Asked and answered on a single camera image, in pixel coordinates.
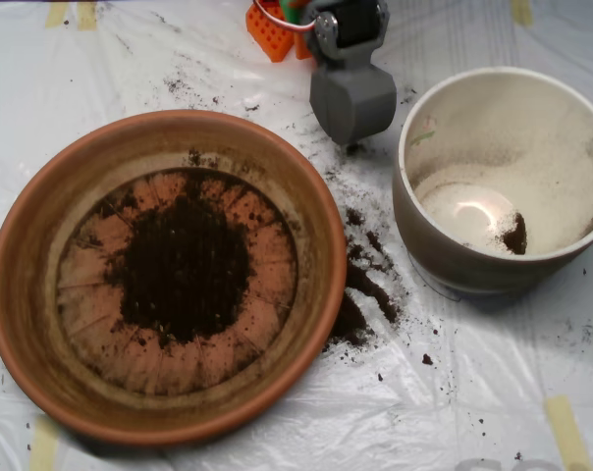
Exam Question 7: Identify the dark soil heap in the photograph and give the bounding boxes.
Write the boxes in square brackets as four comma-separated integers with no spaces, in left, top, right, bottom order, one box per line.
[492,210,528,256]

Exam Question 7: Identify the dark soil pile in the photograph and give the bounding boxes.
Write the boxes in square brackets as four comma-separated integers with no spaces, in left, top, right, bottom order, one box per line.
[102,193,258,347]

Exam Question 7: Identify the white plant pot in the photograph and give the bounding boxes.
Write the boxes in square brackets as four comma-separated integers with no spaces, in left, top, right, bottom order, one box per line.
[392,66,593,295]

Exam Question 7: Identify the spilled dark soil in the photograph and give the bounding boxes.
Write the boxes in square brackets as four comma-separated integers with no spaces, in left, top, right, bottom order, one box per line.
[320,205,405,359]

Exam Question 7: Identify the terracotta plant saucer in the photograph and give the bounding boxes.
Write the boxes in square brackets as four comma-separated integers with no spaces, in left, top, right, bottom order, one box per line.
[0,109,349,447]

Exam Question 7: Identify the beige masking tape strip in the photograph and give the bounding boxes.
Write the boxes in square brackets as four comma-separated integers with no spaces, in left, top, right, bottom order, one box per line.
[28,415,61,471]
[511,0,533,26]
[544,394,593,471]
[77,0,99,31]
[45,0,71,28]

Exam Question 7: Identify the clear plastic sheet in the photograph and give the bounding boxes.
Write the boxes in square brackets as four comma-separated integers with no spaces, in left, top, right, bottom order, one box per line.
[0,0,593,471]

